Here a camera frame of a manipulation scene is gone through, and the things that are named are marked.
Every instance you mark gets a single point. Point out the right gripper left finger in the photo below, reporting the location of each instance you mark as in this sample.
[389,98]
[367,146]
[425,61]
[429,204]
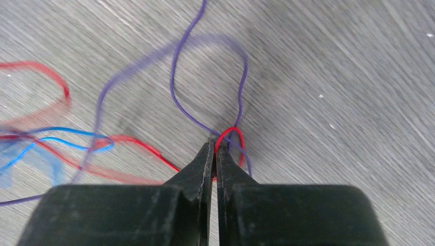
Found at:
[176,212]

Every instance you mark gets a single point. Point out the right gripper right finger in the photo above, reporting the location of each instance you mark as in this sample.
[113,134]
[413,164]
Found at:
[251,213]

